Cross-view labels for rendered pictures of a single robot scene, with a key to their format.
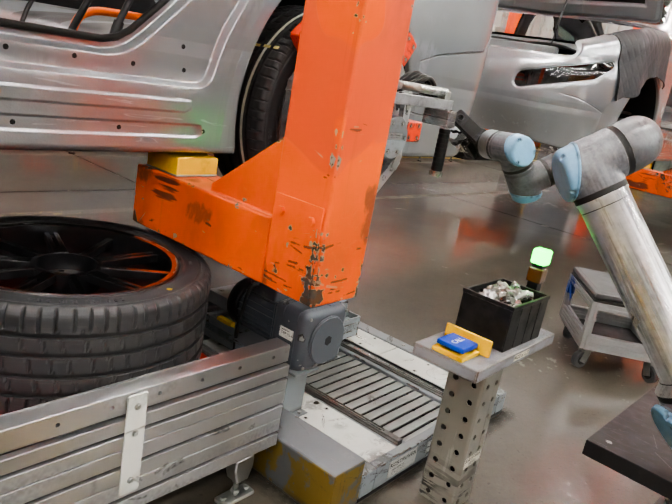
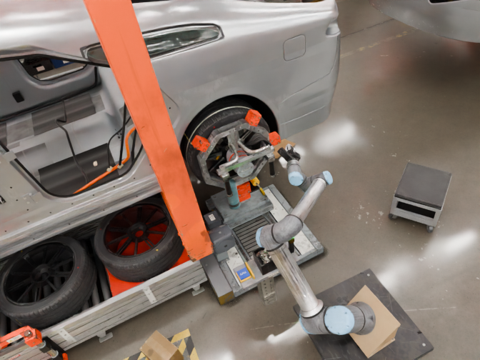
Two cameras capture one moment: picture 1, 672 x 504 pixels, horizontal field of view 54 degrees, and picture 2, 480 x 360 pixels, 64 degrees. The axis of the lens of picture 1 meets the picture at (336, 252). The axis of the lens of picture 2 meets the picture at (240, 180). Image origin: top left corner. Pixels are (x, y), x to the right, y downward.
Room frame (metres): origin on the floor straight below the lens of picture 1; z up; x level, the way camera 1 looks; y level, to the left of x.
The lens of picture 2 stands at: (0.34, -1.16, 2.70)
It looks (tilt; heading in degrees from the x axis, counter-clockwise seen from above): 45 degrees down; 35
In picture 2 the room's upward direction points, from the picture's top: 11 degrees counter-clockwise
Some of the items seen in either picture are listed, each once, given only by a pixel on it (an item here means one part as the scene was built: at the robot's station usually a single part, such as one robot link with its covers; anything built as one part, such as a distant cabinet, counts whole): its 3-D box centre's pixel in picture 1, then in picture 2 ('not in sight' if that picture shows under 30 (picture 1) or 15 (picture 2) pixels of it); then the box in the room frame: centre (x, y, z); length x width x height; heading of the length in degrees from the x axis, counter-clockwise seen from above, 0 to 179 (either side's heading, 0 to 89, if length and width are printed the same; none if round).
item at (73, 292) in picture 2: not in sight; (47, 279); (0.85, 1.05, 0.39); 0.66 x 0.66 x 0.24
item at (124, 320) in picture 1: (64, 300); (141, 237); (1.43, 0.61, 0.39); 0.66 x 0.66 x 0.24
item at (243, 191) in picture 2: not in sight; (240, 186); (2.09, 0.06, 0.48); 0.16 x 0.12 x 0.17; 52
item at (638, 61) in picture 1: (632, 63); not in sight; (4.58, -1.69, 1.36); 0.71 x 0.30 x 0.51; 142
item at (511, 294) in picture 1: (502, 310); (270, 256); (1.57, -0.44, 0.51); 0.20 x 0.14 x 0.13; 141
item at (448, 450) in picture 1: (461, 425); (265, 283); (1.51, -0.39, 0.21); 0.10 x 0.10 x 0.42; 52
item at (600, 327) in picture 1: (611, 322); (418, 196); (2.73, -1.23, 0.17); 0.43 x 0.36 x 0.34; 176
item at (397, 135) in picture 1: (367, 130); (239, 161); (2.02, -0.03, 0.85); 0.21 x 0.14 x 0.14; 52
